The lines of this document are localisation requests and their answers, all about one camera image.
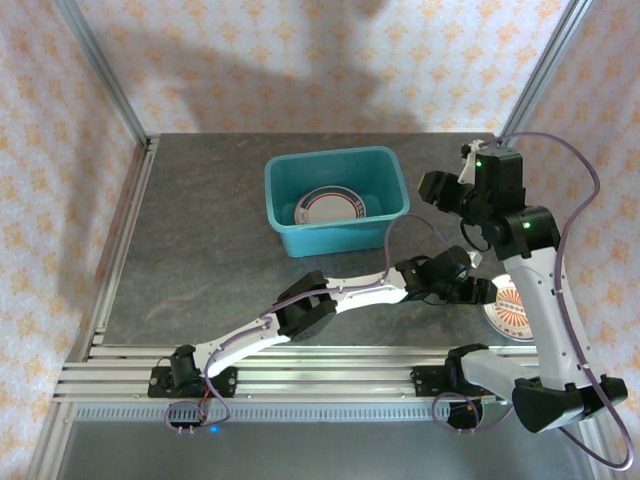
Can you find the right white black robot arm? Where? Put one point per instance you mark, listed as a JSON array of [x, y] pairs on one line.
[[545, 310]]

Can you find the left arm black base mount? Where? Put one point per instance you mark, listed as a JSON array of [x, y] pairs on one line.
[[225, 380]]

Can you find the aluminium side rail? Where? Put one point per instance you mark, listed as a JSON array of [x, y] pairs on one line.
[[122, 240]]

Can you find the orange sunburst print plate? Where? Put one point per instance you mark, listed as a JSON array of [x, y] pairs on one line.
[[505, 315]]

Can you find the aluminium mounting rails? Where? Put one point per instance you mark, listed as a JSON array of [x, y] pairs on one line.
[[325, 372]]

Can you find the grey metal panel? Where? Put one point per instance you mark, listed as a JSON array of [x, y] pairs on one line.
[[325, 450]]

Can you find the aluminium frame post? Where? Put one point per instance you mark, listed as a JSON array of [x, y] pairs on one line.
[[545, 70], [107, 80]]

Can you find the teal plastic bin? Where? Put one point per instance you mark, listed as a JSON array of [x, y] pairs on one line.
[[330, 240]]

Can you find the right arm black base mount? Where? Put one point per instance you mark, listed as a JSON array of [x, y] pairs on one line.
[[425, 382]]

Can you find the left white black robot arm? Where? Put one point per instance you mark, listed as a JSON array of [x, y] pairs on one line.
[[365, 295]]

